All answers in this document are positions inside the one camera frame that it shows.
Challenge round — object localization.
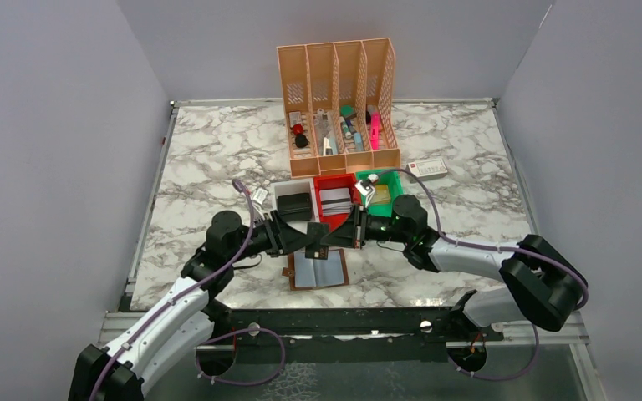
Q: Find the small white label box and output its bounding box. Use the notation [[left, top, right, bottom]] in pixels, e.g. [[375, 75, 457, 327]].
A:
[[406, 158, 449, 180]]

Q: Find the silver VIP card stack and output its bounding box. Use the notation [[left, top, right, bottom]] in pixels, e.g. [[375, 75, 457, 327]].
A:
[[318, 187, 353, 216]]

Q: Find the white stapler tool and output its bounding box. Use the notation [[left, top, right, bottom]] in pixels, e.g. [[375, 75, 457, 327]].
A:
[[322, 136, 334, 156]]

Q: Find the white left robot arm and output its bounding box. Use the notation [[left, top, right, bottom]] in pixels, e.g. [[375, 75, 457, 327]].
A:
[[69, 211, 313, 400]]

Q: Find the gold credit card stack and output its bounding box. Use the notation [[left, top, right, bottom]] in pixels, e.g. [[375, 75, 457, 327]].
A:
[[369, 185, 392, 206]]

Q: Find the black metal base rail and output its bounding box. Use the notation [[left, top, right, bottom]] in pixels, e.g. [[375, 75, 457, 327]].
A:
[[195, 307, 503, 368]]

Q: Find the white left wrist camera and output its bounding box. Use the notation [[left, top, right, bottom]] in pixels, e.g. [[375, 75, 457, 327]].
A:
[[252, 187, 269, 206]]

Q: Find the brown leather card holder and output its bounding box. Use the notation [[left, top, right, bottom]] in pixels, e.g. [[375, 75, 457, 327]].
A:
[[282, 249, 349, 291]]

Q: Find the pink marker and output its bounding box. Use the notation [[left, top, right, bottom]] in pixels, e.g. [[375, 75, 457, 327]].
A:
[[369, 111, 381, 150]]

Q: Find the black card stack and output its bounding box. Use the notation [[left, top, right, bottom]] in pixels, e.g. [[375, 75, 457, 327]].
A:
[[276, 192, 313, 221]]

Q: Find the teal eraser block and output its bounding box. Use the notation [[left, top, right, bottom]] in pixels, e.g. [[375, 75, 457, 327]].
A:
[[339, 105, 357, 119]]

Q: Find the black round object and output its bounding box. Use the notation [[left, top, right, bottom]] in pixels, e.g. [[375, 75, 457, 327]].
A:
[[294, 134, 309, 149]]

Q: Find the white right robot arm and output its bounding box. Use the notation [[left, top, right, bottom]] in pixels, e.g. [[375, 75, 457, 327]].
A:
[[319, 195, 589, 332]]

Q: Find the peach plastic file organizer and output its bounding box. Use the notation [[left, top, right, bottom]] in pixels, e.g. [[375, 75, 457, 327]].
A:
[[277, 38, 401, 179]]

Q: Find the red round stamp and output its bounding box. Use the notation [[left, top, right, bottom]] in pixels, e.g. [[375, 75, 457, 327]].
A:
[[292, 124, 304, 135]]

